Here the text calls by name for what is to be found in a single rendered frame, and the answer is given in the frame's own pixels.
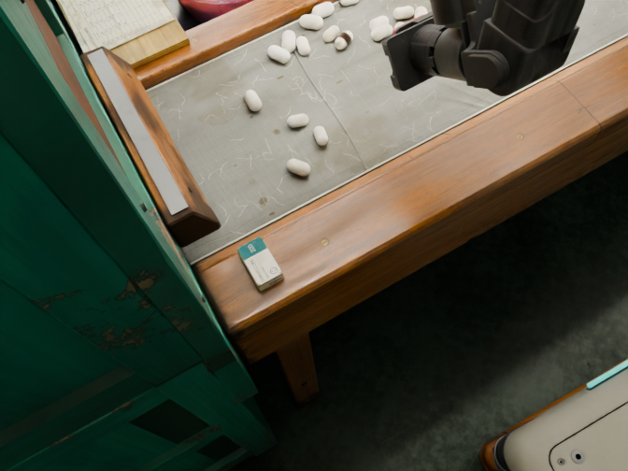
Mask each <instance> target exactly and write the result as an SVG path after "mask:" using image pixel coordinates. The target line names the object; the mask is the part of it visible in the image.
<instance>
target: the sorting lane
mask: <svg viewBox="0 0 628 471"><path fill-rule="evenodd" d="M333 5H334V8H335V10H334V12H333V14H332V15H330V16H327V17H324V18H322V20H323V26H322V28H321V29H319V30H313V29H306V28H303V27H302V26H301V25H300V22H299V20H300V19H299V20H297V21H293V22H291V23H289V24H287V25H285V26H283V27H280V28H278V29H277V30H275V31H273V32H271V33H269V34H266V35H264V36H261V37H259V38H257V39H254V40H252V41H251V42H249V43H247V44H245V45H243V46H240V47H238V48H236V49H234V50H231V51H229V52H226V53H224V54H223V55H221V56H219V57H217V58H214V59H212V60H210V61H208V62H206V63H204V64H200V65H198V66H197V67H195V68H193V69H191V70H189V71H186V72H184V73H182V74H180V75H178V76H176V77H173V78H171V79H169V80H167V81H165V82H163V83H160V84H158V85H156V86H154V87H152V88H150V89H148V90H146V92H147V94H148V96H149V98H150V100H151V102H152V103H153V105H154V107H155V108H156V110H157V112H158V114H159V116H160V118H161V119H162V121H163V123H164V126H165V128H166V129H167V131H168V133H169V134H170V136H171V138H172V140H173V142H174V144H175V146H176V149H177V150H178V151H179V153H180V155H181V157H182V159H183V161H184V162H185V164H186V165H187V167H188V168H189V170H190V172H191V174H192V175H193V178H194V179H195V181H196V183H197V185H198V186H199V188H200V190H201V191H202V193H203V195H204V196H205V198H206V199H207V202H208V205H209V206H210V207H211V208H212V210H213V211H214V213H215V215H216V216H217V218H218V220H219V222H220V224H221V228H220V229H219V230H217V231H215V232H213V233H211V234H209V235H206V236H204V237H203V238H201V239H199V240H197V241H195V242H193V243H192V244H190V245H188V246H186V247H184V248H182V250H183V252H184V254H185V256H186V258H187V260H188V262H189V264H190V266H191V267H192V269H193V268H194V266H195V265H196V264H198V263H199V262H201V261H203V260H205V259H206V258H208V257H210V256H212V255H214V254H216V253H217V252H219V251H221V250H224V249H226V248H228V247H230V246H232V245H234V244H235V243H236V242H238V241H240V240H242V239H244V238H246V237H248V236H250V235H252V234H254V233H256V232H258V231H260V230H262V229H264V228H265V227H267V226H268V225H270V224H272V223H274V222H276V221H279V220H281V219H283V218H285V217H286V216H288V215H290V214H292V213H294V212H295V211H297V210H299V209H301V208H303V207H305V206H307V205H309V204H311V203H313V202H315V201H317V200H319V199H321V198H322V197H324V196H325V195H327V194H329V193H332V192H334V191H336V190H337V189H339V188H341V187H343V186H345V185H347V184H349V183H351V182H353V181H354V180H355V179H357V178H360V177H362V176H364V175H366V174H368V173H370V172H372V171H373V170H375V169H377V168H379V167H381V166H383V165H385V164H387V163H389V162H390V161H392V160H394V159H396V158H398V157H400V156H402V155H404V154H406V153H407V152H409V151H411V150H414V149H416V148H417V147H419V146H421V145H423V144H424V143H426V142H428V141H430V140H432V139H434V138H436V137H438V136H441V135H442V134H444V133H446V132H447V131H449V130H451V129H453V128H455V127H457V126H459V125H460V124H462V123H464V122H466V121H469V120H471V119H473V118H475V117H476V116H477V115H479V114H481V113H483V112H485V111H487V110H489V109H491V108H493V107H495V106H497V105H499V104H501V103H503V102H505V101H506V100H508V99H510V98H511V97H513V96H515V95H517V94H519V93H522V92H524V91H526V90H528V89H529V88H531V87H533V86H535V85H536V84H538V83H540V82H542V81H544V80H546V79H548V78H550V77H552V76H554V75H556V74H558V73H560V72H562V71H563V70H565V69H566V68H568V67H570V66H572V65H574V64H577V63H579V62H580V61H582V60H584V59H586V58H588V57H590V56H592V55H594V54H595V53H597V52H598V51H600V50H603V49H605V48H607V47H609V46H611V45H613V44H615V43H616V42H618V41H620V40H622V39H624V38H626V37H627V36H628V0H586V1H585V4H584V7H583V9H582V11H581V13H580V16H579V18H578V22H577V26H579V27H580V28H579V30H578V34H577V37H576V39H575V41H574V44H573V46H572V49H571V50H570V52H569V55H568V57H567V59H566V61H565V63H564V65H563V66H562V67H560V68H559V69H557V70H555V71H553V72H551V73H549V74H547V75H546V76H545V77H543V78H540V79H538V80H536V81H534V82H532V83H531V84H529V85H527V86H525V87H523V88H521V89H519V90H517V91H515V92H514V93H512V94H510V95H507V96H500V95H496V94H494V93H492V92H490V91H489V90H488V89H481V88H474V87H473V86H467V85H466V81H461V80H457V79H452V78H442V77H438V76H434V77H432V78H429V79H427V80H426V81H424V82H423V83H421V84H419V85H417V86H415V87H413V88H411V89H409V90H407V91H405V92H403V91H399V90H396V89H395V88H394V87H393V83H392V80H391V77H390V75H391V74H392V73H393V70H392V66H391V63H390V60H389V57H388V56H386V55H385V53H384V50H383V48H382V44H381V43H382V40H383V39H382V40H380V41H375V40H374V39H373V38H372V37H371V32H372V30H371V29H370V27H369V23H370V22H371V21H372V20H373V19H375V18H377V17H380V16H386V17H387V18H388V19H389V25H390V26H391V27H392V30H393V29H394V26H395V25H396V24H397V23H398V22H400V21H401V22H403V23H406V22H410V21H411V20H413V19H415V10H416V8H417V7H425V8H426V9H427V13H429V12H431V11H432V8H431V3H430V0H359V2H358V3H356V4H353V5H349V6H343V5H342V4H341V3H340V0H339V1H337V2H335V3H333ZM407 6H410V7H413V9H414V15H413V16H412V17H411V18H409V19H402V20H397V19H396V18H395V17H394V16H393V12H394V10H395V9H396V8H398V7H407ZM333 25H336V26H337V27H338V28H339V30H340V32H339V35H340V34H341V33H343V32H344V31H351V32H352V34H353V39H352V41H351V42H350V44H349V45H348V46H347V47H346V48H345V49H343V50H339V49H337V48H336V46H335V40H336V39H337V38H338V36H339V35H338V36H337V37H336V38H335V39H334V40H333V41H331V42H325V41H324V40H323V38H322V35H323V33H324V32H325V31H326V30H327V29H329V28H330V27H331V26H333ZM287 30H291V31H293V32H294V33H295V49H294V51H293V52H290V55H291V57H290V60H289V61H288V62H287V63H285V64H283V63H280V62H278V61H276V60H273V59H271V58H269V57H268V55H267V50H268V48H269V47H270V46H272V45H276V46H279V47H281V44H282V35H283V33H284V32H285V31H287ZM299 36H304V37H305V38H306V39H307V41H308V45H309V46H310V53H309V54H308V55H306V56H303V55H301V54H300V53H299V51H298V48H297V46H296V39H297V38H298V37H299ZM281 48H282V47H281ZM248 90H253V91H255V92H256V93H257V95H258V96H259V98H260V100H261V102H262V107H261V108H260V109H259V110H258V111H252V110H251V109H250V108H249V106H248V105H247V103H246V101H245V99H244V94H245V92H246V91H248ZM298 114H306V115H307V116H308V118H309V121H308V124H307V125H306V126H300V127H295V128H292V127H290V126H289V125H288V123H287V120H288V118H289V117H290V116H292V115H298ZM316 126H322V127H323V128H324V129H325V132H326V134H327V136H328V142H327V143H326V144H325V145H323V146H321V145H319V144H318V143H317V141H316V139H315V136H314V134H313V130H314V128H315V127H316ZM291 159H297V160H299V161H302V162H305V163H307V164H308V165H309V166H310V172H309V174H308V175H307V176H305V177H302V176H299V175H297V174H294V173H292V172H290V171H289V170H288V169H287V163H288V161H289V160H291Z"/></svg>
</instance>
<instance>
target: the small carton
mask: <svg viewBox="0 0 628 471"><path fill-rule="evenodd" d="M237 251H238V254H239V256H240V258H241V259H242V261H243V263H244V265H245V266H246V267H247V269H248V271H249V273H250V275H251V277H252V279H253V280H254V282H255V284H256V286H257V287H258V289H259V291H260V292H261V291H262V290H264V289H266V288H268V287H270V286H272V285H273V284H275V283H277V282H279V281H281V280H283V279H284V277H283V273H282V271H281V270H280V268H279V266H278V264H277V262H276V260H275V259H274V257H273V255H272V254H271V252H270V250H269V249H268V247H267V246H266V245H265V243H264V240H263V239H262V237H261V236H259V237H257V238H255V239H253V240H251V241H250V242H248V243H247V244H245V245H243V246H241V247H239V248H237Z"/></svg>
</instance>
